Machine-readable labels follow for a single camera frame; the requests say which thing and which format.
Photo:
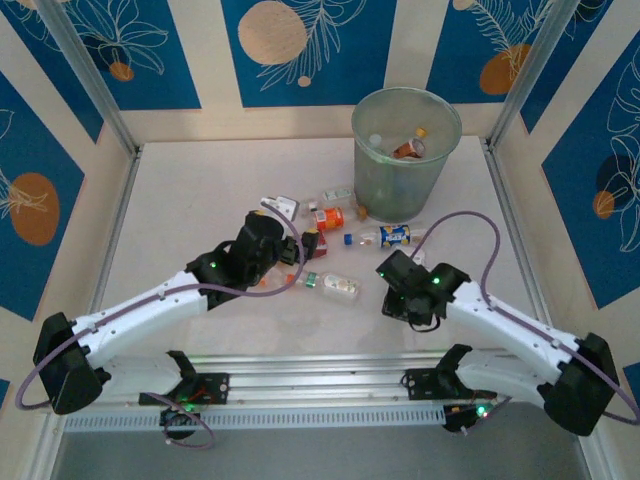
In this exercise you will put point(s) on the brown bottle yellow red label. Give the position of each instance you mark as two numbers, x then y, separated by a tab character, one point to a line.
323	247

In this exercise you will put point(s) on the clear bottle orange label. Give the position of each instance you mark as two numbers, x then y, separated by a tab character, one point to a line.
330	220

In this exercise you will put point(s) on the clear bottle orange cap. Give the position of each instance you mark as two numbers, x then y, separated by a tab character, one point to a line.
277	280

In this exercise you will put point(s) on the small clear plastic bottle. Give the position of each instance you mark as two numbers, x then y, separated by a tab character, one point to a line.
307	209

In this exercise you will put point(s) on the clear bottle white label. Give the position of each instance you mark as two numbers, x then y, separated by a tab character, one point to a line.
340	286

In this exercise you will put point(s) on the small clear bottle white cap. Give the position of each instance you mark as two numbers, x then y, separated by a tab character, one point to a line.
340	195

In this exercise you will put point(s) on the clear bottle blue Pepsi label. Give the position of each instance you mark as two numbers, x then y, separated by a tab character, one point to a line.
395	236

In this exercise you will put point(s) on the peach brown bottle cream cap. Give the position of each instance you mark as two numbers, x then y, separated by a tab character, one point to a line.
410	148

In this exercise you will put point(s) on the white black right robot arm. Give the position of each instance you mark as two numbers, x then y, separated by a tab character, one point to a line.
510	330

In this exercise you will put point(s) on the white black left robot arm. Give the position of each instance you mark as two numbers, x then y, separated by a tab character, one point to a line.
135	310

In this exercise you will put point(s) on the translucent grey waste bin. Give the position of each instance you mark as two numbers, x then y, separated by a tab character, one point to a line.
380	190

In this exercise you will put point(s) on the right control board green light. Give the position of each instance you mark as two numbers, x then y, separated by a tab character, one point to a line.
477	412

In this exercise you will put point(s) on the control board green light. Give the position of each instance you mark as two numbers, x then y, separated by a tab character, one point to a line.
182	407
477	412

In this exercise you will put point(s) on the left control board green light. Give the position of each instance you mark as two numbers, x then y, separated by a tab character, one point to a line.
182	407

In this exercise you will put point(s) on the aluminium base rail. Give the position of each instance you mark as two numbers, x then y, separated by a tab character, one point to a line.
320	385

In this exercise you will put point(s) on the aluminium left side rail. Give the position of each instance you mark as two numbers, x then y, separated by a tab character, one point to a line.
115	240

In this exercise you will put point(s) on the aluminium left frame post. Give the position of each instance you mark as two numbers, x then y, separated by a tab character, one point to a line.
90	75

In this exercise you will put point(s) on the aluminium frame post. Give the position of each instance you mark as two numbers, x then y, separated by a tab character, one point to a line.
530	65
90	75

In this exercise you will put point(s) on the aluminium right frame post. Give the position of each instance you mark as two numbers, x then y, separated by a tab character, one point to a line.
530	65

